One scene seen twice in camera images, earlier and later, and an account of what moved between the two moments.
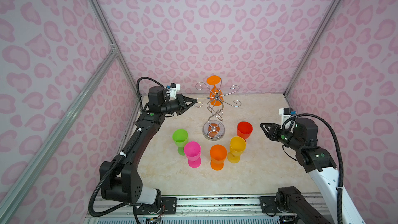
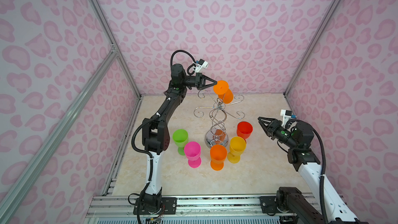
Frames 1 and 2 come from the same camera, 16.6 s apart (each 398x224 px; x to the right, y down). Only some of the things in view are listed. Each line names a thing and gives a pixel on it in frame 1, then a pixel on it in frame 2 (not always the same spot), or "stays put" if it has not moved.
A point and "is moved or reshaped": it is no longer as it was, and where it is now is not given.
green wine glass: [180, 137] stays put
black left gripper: [182, 106] -> [199, 82]
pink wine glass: [193, 152] stays put
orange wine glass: [218, 153] stays put
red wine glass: [244, 129] stays put
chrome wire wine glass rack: [213, 128] is moved or reshaped
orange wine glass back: [216, 96] -> [222, 88]
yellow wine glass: [237, 147] stays put
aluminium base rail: [217, 210] stays put
